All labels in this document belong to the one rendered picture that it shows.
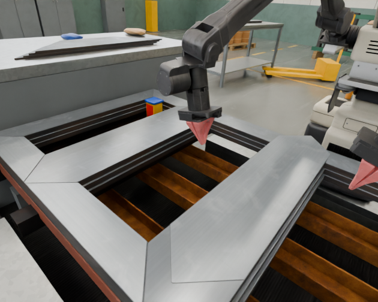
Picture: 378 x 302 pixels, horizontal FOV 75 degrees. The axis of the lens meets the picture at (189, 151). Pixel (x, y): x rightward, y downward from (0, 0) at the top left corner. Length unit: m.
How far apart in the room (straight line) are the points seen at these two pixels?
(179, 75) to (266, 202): 0.36
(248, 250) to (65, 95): 0.88
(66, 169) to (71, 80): 0.47
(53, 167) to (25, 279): 0.27
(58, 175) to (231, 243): 0.47
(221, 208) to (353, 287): 0.39
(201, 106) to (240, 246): 0.33
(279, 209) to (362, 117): 0.75
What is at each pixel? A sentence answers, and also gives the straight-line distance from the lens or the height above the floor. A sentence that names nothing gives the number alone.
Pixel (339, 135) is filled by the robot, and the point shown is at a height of 0.79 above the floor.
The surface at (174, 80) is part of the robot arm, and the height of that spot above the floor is 1.12.
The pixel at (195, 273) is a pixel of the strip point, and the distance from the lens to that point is 0.48.
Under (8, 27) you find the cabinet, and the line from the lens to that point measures 8.74.
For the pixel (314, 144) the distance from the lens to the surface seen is 0.96.
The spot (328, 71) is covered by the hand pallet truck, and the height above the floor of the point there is 0.22.
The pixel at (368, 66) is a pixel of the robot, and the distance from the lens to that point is 1.21.
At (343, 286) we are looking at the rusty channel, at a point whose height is 0.68.
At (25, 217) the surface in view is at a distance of 0.77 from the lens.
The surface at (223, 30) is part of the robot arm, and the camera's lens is 0.60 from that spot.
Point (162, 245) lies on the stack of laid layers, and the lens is 0.51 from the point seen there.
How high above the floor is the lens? 1.27
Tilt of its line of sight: 32 degrees down
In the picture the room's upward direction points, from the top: 4 degrees clockwise
